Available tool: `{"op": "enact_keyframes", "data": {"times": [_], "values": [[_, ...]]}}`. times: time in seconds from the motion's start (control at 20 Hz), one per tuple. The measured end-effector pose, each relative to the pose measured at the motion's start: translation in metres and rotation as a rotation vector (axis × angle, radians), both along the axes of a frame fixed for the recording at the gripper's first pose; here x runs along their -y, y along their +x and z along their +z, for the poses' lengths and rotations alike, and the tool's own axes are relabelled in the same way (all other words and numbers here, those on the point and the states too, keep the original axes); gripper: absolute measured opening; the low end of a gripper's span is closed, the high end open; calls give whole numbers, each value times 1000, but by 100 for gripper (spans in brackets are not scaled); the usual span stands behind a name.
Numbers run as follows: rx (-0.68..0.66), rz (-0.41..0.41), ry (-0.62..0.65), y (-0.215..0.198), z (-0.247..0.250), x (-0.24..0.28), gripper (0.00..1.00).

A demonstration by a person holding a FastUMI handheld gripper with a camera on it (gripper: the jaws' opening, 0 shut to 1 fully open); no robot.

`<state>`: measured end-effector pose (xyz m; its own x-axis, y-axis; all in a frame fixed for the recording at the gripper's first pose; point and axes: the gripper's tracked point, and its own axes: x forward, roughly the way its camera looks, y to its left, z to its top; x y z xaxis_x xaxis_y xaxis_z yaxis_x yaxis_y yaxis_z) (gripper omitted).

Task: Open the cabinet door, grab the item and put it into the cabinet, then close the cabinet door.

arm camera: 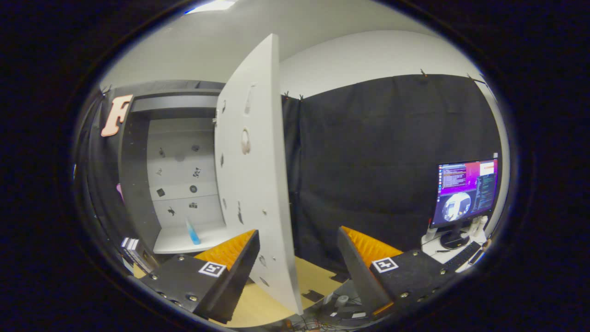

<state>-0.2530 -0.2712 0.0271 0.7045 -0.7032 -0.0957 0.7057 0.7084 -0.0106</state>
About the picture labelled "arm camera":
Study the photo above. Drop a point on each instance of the white cabinet shelf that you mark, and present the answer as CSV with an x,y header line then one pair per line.
x,y
175,240

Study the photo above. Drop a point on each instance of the computer monitor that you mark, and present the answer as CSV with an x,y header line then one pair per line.
x,y
465,184

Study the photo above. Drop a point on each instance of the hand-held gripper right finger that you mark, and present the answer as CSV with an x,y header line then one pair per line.
x,y
357,276

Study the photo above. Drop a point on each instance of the white cabinet door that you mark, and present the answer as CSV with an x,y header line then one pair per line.
x,y
258,184

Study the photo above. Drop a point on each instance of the small grey white box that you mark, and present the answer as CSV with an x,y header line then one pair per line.
x,y
136,252

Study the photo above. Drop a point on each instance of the small white cylinder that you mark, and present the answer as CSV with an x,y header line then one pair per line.
x,y
341,301

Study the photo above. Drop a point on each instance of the dark grey cabinet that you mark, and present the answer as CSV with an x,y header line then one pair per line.
x,y
133,184

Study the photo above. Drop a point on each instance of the black tape patch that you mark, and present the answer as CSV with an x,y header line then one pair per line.
x,y
314,295
341,278

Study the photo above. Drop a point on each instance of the white side desk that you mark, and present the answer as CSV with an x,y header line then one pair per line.
x,y
431,244

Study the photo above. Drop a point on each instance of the black keyboard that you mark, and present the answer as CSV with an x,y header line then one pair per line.
x,y
461,257

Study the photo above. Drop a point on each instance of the black backdrop cloth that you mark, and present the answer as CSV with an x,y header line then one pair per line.
x,y
368,161

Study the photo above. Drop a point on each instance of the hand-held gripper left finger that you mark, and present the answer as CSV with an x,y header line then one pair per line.
x,y
235,281

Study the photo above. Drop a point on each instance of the white and blue tube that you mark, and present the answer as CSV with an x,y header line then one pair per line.
x,y
192,233

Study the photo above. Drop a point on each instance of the white bottle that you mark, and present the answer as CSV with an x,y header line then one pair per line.
x,y
479,226

